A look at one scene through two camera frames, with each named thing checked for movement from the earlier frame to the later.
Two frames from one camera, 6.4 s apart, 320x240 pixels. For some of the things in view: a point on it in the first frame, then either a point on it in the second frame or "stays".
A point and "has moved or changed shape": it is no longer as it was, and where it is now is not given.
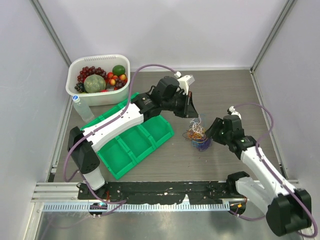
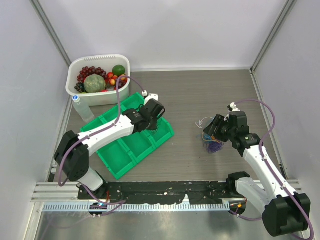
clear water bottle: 83,110 stays
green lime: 118,70 stays
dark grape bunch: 80,87 stays
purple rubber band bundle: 206,145 → 214,146
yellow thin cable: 197,135 has moved or changed shape
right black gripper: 212,132 stays
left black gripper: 191,112 → 153,126
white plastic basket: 107,62 stays
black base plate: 167,192 stays
